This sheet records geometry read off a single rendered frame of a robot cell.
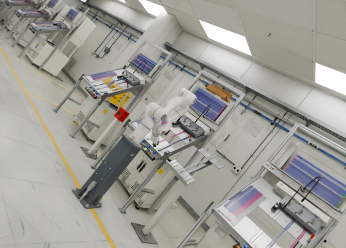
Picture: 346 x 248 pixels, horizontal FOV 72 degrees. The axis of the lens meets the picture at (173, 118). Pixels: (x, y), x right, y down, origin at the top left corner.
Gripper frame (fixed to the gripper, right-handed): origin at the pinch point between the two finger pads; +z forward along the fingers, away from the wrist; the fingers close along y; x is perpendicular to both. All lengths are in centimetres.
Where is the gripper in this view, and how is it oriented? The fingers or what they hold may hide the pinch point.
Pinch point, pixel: (154, 145)
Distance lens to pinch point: 254.2
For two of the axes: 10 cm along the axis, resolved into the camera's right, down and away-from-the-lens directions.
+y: 6.2, 5.0, -6.0
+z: -1.1, 8.2, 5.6
